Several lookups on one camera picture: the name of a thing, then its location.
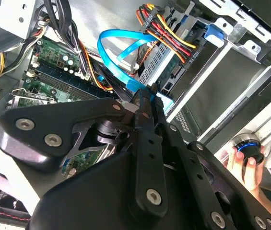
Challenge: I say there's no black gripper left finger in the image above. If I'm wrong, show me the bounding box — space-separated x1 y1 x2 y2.
0 88 170 218

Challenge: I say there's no blue data wire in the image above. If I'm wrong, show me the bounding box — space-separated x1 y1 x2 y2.
96 28 160 97

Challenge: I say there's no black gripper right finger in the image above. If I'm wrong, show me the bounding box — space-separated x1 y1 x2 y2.
149 82 271 230

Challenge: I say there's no person's hand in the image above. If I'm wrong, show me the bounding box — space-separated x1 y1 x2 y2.
225 145 266 193

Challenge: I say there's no round black tool blue ring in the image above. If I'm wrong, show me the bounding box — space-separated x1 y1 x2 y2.
231 133 266 165

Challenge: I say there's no hard disk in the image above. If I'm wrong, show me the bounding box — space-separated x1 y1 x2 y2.
132 23 225 115

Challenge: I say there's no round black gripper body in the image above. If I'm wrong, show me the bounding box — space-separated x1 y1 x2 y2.
27 119 234 230

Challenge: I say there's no red yellow black power wire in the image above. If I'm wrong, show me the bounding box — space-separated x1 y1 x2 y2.
135 2 200 72

